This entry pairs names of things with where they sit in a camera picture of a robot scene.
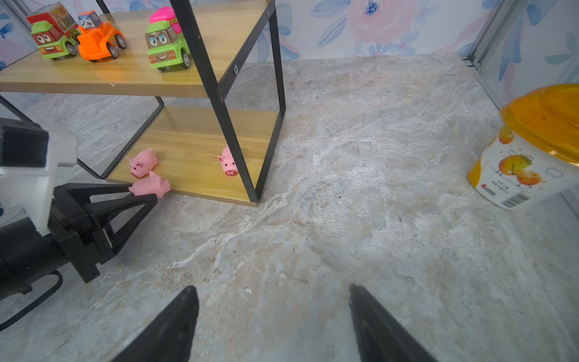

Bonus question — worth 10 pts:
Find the orange toy bulldozer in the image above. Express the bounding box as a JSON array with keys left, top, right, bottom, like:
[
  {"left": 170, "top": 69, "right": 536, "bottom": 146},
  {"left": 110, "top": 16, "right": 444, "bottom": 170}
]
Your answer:
[{"left": 78, "top": 11, "right": 127, "bottom": 63}]

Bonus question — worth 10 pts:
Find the wooden three-tier shelf black frame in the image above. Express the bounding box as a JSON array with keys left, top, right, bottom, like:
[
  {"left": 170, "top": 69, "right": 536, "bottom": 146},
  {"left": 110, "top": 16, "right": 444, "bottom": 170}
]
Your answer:
[{"left": 1, "top": 1, "right": 286, "bottom": 206}]

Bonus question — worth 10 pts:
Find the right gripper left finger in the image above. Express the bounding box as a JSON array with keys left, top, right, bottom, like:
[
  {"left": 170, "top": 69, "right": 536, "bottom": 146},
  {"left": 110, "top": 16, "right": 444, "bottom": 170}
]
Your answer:
[{"left": 114, "top": 286, "right": 199, "bottom": 361}]

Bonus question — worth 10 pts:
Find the pink pig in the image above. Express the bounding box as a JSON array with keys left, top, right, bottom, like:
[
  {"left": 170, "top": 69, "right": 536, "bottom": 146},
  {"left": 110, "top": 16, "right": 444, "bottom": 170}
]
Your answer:
[
  {"left": 218, "top": 146, "right": 238, "bottom": 176},
  {"left": 128, "top": 170, "right": 171, "bottom": 198},
  {"left": 127, "top": 148, "right": 158, "bottom": 179}
]

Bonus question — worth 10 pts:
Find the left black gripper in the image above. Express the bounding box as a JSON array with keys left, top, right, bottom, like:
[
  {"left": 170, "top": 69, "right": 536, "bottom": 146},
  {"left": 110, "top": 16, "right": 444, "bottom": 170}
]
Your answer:
[{"left": 1, "top": 119, "right": 158, "bottom": 283}]

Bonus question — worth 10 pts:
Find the green truck with box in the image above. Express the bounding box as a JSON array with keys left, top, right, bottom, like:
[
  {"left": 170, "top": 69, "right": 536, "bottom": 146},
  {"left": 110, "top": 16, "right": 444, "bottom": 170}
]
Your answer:
[{"left": 26, "top": 3, "right": 81, "bottom": 60}]

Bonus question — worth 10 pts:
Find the pink pig on shelf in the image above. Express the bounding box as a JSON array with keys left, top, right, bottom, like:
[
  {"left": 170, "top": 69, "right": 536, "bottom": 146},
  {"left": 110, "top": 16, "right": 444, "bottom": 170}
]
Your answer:
[{"left": 218, "top": 146, "right": 238, "bottom": 176}]

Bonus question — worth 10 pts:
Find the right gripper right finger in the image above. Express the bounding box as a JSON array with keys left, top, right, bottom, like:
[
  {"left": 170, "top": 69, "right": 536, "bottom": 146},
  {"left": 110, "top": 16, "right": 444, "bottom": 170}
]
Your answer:
[{"left": 349, "top": 284, "right": 436, "bottom": 362}]

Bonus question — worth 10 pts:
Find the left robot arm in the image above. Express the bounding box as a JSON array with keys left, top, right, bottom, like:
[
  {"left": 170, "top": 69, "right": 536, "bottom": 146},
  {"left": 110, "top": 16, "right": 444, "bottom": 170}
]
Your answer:
[{"left": 1, "top": 119, "right": 158, "bottom": 330}]

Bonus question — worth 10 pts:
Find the green truck pink load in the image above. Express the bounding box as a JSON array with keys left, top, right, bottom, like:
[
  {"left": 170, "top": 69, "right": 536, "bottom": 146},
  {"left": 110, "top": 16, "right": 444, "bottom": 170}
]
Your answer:
[{"left": 145, "top": 6, "right": 191, "bottom": 72}]

